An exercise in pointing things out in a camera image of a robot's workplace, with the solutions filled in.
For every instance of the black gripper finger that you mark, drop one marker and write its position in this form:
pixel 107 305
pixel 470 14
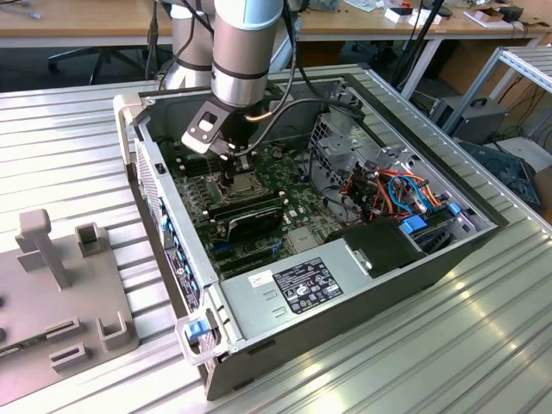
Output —
pixel 228 170
pixel 244 158

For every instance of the silver green CPU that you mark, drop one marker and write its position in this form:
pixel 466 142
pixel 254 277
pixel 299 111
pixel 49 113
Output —
pixel 245 184

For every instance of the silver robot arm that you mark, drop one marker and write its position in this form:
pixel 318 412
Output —
pixel 241 52

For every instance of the CPU socket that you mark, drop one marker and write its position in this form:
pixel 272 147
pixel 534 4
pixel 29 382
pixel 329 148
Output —
pixel 225 194

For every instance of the empty black RAM slot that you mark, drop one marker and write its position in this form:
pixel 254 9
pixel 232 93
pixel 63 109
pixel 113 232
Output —
pixel 194 164

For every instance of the black RAM stick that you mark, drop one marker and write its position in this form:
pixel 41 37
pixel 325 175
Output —
pixel 241 212

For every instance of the black expansion card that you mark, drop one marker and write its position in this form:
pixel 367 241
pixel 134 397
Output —
pixel 254 224

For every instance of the green motherboard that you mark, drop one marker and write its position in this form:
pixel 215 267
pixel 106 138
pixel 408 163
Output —
pixel 302 202

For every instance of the black expansion slot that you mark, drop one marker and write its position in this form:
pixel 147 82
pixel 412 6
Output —
pixel 241 259

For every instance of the silver drive cage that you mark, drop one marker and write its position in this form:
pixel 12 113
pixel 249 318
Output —
pixel 340 146

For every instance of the silver chipset heatsink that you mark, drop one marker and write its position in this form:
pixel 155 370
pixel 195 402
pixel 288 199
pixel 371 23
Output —
pixel 302 239

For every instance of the silver power supply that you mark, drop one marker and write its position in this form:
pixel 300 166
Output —
pixel 254 310

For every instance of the black office chair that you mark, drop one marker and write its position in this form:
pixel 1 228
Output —
pixel 101 52

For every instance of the blue case latch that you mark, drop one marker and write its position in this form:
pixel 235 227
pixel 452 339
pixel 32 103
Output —
pixel 197 330

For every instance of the blue disk carrier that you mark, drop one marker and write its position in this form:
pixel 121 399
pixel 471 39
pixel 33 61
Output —
pixel 413 225

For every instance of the long wooden desk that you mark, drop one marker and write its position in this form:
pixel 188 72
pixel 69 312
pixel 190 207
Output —
pixel 86 19

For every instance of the white cardboard box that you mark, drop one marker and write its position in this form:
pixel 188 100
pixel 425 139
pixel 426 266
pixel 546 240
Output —
pixel 399 15

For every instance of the grey open PC case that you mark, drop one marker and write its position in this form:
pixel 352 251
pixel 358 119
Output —
pixel 345 328

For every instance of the grey plastic parts rack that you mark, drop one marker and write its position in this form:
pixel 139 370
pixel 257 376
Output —
pixel 64 302

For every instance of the dark blue plastic crate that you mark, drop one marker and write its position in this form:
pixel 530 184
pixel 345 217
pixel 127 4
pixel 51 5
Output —
pixel 496 166

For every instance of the small black device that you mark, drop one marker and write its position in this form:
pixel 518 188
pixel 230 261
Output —
pixel 513 13

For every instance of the brown cardboard box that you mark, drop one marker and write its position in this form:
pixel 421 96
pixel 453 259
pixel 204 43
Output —
pixel 544 190

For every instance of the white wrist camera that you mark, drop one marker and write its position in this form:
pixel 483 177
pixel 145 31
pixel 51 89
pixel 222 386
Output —
pixel 196 142

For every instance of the aluminium frame shelf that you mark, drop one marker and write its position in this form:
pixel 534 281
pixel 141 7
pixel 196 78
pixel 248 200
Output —
pixel 524 64

